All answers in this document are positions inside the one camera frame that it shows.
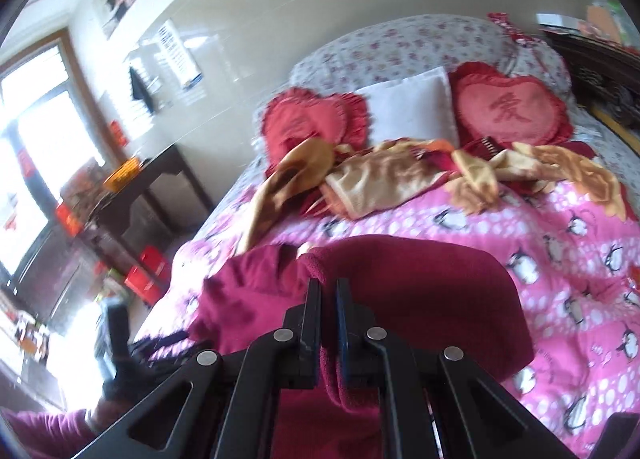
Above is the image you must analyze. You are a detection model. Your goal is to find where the red ruffled floral pillow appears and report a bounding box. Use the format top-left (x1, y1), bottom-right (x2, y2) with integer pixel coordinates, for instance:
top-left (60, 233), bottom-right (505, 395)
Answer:
top-left (487, 12), bottom-right (548, 47)

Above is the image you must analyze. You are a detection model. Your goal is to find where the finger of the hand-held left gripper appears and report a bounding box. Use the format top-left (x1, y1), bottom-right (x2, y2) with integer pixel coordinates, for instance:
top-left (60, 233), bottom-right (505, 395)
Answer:
top-left (101, 300), bottom-right (131, 366)

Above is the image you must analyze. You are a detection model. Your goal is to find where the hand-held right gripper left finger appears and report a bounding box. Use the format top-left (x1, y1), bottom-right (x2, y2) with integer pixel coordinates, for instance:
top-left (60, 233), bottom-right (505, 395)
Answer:
top-left (75, 278), bottom-right (323, 459)

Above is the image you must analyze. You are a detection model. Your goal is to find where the gold and red cloth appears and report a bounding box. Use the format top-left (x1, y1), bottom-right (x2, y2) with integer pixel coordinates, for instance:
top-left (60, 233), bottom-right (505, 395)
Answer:
top-left (235, 136), bottom-right (626, 255)

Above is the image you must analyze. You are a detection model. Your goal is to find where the red heart-shaped pillow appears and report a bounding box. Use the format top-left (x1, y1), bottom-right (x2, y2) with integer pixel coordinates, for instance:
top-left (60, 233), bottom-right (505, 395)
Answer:
top-left (260, 89), bottom-right (371, 175)
top-left (450, 62), bottom-right (576, 147)

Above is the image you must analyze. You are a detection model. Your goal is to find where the floral grey pillow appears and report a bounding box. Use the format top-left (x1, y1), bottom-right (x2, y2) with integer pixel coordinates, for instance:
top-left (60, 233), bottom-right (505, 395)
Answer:
top-left (290, 14), bottom-right (573, 95)

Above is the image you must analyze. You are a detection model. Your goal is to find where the red box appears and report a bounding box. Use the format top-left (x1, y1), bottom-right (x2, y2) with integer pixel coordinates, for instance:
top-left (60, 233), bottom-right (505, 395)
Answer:
top-left (137, 245), bottom-right (168, 277)
top-left (124, 266), bottom-right (166, 307)

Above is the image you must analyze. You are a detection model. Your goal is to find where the person's left forearm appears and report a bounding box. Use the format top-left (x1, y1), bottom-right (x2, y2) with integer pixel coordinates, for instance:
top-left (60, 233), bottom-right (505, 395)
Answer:
top-left (0, 406), bottom-right (98, 459)

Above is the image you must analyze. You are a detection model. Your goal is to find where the wall calendar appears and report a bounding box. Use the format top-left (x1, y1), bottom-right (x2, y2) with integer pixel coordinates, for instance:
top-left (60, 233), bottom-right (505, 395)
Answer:
top-left (157, 19), bottom-right (203, 90)

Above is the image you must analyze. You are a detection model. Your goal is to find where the dark carved wooden furniture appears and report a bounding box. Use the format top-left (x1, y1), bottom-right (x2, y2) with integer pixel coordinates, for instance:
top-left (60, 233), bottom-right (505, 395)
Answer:
top-left (542, 24), bottom-right (640, 140)

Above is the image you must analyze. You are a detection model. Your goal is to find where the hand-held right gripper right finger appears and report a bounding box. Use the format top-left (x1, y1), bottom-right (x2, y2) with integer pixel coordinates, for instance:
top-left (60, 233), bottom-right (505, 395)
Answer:
top-left (336, 278), bottom-right (576, 459)

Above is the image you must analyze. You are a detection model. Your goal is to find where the orange box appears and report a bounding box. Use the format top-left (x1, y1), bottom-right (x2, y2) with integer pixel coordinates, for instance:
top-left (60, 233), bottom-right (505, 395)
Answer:
top-left (102, 156), bottom-right (143, 192)

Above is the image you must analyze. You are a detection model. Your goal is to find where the white pillow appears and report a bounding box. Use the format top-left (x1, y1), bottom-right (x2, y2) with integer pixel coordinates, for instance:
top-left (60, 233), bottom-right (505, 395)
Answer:
top-left (355, 66), bottom-right (461, 147)

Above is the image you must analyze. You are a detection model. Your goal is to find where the dark wooden table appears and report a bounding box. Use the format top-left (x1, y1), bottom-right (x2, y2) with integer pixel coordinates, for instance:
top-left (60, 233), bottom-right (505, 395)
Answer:
top-left (60, 144), bottom-right (216, 300)

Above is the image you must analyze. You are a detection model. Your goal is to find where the floral bed sheet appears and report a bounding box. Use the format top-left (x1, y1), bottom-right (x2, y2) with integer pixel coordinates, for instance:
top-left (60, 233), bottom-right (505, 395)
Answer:
top-left (192, 99), bottom-right (640, 245)

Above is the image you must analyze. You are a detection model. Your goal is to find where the window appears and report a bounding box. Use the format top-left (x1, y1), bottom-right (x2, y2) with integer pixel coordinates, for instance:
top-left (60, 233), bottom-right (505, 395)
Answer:
top-left (0, 29), bottom-right (106, 290)

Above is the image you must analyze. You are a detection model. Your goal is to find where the dark hanging cloth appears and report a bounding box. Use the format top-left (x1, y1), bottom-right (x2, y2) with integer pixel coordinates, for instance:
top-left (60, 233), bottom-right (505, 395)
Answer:
top-left (127, 66), bottom-right (156, 115)

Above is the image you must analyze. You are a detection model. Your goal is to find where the maroon knit garment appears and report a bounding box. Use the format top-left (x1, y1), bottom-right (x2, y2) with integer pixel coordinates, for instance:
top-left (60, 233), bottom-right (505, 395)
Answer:
top-left (187, 234), bottom-right (536, 459)

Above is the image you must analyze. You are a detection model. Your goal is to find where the pink penguin blanket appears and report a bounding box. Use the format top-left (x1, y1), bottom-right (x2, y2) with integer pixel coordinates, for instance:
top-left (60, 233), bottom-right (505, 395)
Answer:
top-left (135, 174), bottom-right (640, 455)

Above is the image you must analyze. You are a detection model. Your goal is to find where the white flat box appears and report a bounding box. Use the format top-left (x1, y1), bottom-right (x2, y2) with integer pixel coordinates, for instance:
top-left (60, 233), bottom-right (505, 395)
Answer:
top-left (535, 13), bottom-right (576, 30)

